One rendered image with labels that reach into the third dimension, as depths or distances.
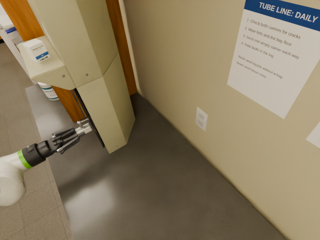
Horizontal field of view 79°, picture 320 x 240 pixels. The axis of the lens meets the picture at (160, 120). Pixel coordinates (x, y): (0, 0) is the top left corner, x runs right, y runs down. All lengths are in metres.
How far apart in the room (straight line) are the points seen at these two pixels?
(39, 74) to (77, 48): 0.15
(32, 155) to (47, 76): 0.38
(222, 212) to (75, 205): 0.67
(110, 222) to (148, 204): 0.18
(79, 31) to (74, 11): 0.06
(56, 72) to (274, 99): 0.70
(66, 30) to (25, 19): 0.38
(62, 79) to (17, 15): 0.39
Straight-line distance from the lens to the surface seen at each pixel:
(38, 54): 0.83
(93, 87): 0.84
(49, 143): 1.04
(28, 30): 1.11
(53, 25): 0.72
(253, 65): 0.63
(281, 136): 0.69
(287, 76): 0.59
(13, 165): 1.03
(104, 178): 1.08
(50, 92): 1.61
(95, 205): 1.03
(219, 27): 0.67
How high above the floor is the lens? 1.85
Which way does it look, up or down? 48 degrees down
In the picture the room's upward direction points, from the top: 6 degrees counter-clockwise
